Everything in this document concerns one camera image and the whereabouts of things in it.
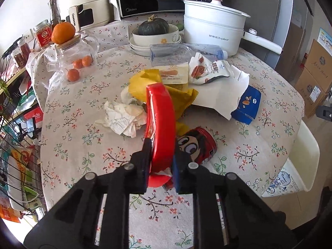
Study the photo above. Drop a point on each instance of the glass vase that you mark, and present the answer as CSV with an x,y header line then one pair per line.
x,y
55,13

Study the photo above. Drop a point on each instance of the floral tablecloth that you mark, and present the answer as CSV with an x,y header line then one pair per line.
x,y
77,134

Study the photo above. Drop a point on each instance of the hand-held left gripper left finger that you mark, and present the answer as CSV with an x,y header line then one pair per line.
x,y
141,171

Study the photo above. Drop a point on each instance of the glass jar of red snacks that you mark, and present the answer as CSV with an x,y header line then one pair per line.
x,y
24,49

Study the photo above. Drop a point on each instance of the yellow snack wrapper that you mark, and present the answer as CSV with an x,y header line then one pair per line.
x,y
144,83

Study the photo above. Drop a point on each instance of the white trash bin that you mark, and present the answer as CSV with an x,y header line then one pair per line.
x,y
306,155

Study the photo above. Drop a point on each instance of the tall brown cardboard box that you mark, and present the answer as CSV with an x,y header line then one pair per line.
x,y
289,46

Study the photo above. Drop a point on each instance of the glass teapot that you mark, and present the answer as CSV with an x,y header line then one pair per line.
x,y
64,57

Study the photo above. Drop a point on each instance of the red can with cartoon face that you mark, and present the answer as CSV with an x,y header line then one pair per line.
x,y
201,142

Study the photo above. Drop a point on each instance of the dark green pumpkin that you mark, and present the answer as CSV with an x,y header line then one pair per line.
x,y
153,26

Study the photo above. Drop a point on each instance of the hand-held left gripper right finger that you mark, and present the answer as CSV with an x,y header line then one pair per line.
x,y
178,179

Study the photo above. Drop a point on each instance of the cream bread wrapper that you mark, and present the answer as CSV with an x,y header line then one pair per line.
x,y
172,74

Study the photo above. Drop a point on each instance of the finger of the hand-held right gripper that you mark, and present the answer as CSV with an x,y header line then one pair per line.
x,y
325,112

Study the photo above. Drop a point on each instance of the white paper sheet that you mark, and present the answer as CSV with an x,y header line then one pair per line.
x,y
220,96

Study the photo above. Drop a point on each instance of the blue snack box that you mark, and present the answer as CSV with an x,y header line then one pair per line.
x,y
246,103

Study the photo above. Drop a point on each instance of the white bowl with flower print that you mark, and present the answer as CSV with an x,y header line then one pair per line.
x,y
155,39

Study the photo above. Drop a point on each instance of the white printed plastic bag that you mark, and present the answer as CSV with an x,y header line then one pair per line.
x,y
282,184

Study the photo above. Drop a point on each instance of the red snack wrapper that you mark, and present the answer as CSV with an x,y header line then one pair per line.
x,y
159,124

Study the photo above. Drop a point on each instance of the blue instruction sheet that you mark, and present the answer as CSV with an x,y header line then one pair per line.
x,y
325,39

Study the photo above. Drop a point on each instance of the white electric cooking pot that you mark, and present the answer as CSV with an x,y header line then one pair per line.
x,y
212,31

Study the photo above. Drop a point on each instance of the green vegetable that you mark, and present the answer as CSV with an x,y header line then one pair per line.
x,y
180,26

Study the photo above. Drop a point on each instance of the pot lid with knob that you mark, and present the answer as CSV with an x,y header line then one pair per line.
x,y
216,5

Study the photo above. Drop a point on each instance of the wooden teapot lid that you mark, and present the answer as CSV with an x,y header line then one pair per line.
x,y
70,42

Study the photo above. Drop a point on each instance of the cardboard box with white label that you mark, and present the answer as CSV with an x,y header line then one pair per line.
x,y
310,93

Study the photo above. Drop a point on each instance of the large orange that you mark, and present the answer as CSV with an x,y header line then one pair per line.
x,y
63,32

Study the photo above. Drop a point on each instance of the large crumpled white tissue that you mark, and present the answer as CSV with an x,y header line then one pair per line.
x,y
122,116

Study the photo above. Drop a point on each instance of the white snack pouch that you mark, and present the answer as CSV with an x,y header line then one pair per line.
x,y
215,70

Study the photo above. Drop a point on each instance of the glass jar with red label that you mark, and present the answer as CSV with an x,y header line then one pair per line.
x,y
44,35

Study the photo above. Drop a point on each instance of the clear plastic water bottle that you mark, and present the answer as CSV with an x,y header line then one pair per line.
x,y
176,51

